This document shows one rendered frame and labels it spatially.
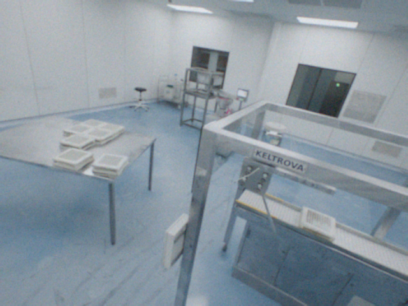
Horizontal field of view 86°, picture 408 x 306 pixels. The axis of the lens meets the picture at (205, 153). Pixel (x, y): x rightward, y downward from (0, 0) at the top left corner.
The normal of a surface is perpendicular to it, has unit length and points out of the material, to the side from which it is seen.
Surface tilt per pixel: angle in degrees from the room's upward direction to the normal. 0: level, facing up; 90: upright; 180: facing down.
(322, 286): 90
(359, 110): 90
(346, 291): 90
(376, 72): 90
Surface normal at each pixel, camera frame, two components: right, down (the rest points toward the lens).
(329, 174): -0.46, 0.32
